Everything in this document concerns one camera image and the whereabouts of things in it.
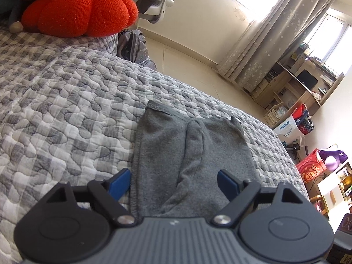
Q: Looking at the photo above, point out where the white shopping bag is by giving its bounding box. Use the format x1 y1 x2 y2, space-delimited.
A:
272 113 302 143

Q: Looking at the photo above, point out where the purple bag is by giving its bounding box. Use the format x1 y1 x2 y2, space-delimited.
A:
319 147 349 172

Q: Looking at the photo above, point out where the grey sweater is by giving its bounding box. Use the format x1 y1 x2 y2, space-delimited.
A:
129 100 262 218

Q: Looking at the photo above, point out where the star print curtain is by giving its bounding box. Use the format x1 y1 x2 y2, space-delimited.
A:
217 0 337 91

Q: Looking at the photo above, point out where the white cabinet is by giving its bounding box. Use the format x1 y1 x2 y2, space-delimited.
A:
316 162 352 226

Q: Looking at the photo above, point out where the white office chair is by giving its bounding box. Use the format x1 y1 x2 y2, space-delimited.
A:
136 0 175 24

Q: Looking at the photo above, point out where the grey backpack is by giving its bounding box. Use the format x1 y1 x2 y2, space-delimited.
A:
117 29 157 70

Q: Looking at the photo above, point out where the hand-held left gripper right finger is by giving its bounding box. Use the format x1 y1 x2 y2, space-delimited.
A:
211 169 311 228

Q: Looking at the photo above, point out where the red flower cushion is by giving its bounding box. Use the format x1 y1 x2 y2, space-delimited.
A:
19 0 139 37

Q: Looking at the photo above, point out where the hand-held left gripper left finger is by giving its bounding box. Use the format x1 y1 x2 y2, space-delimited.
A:
38 168 136 228

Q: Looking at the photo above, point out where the red and blue bag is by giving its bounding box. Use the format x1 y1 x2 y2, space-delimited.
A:
291 104 315 135

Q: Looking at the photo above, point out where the black monitor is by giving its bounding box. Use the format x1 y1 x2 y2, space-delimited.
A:
297 69 319 91

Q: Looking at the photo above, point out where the window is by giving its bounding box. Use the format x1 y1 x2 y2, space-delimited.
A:
306 8 352 72

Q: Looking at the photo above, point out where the blue plush toy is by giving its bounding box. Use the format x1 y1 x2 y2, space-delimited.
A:
0 0 25 33

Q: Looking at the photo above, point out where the wooden desk with shelves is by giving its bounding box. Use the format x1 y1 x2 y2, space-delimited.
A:
250 44 345 130

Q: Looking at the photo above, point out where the red printed box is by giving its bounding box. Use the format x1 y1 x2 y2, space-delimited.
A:
295 148 328 183

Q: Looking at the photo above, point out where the grey checked quilted bedspread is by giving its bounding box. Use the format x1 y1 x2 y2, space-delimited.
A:
0 19 310 264

